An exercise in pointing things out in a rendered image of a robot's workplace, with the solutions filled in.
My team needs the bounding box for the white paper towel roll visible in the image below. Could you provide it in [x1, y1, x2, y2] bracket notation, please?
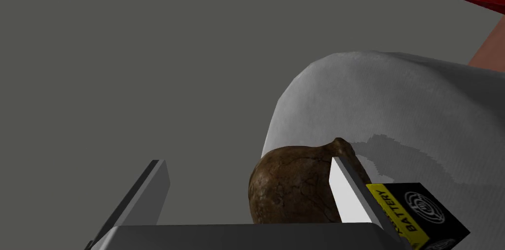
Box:
[261, 50, 505, 250]

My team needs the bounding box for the black and yellow battery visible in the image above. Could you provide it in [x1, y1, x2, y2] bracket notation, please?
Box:
[366, 182, 471, 250]

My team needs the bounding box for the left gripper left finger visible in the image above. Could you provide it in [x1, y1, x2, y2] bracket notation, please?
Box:
[93, 159, 171, 245]

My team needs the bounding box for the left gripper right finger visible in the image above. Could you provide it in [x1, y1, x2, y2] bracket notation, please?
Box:
[329, 157, 395, 232]

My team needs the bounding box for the brown cracked round fruit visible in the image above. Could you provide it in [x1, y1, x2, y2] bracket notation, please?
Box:
[248, 137, 372, 225]

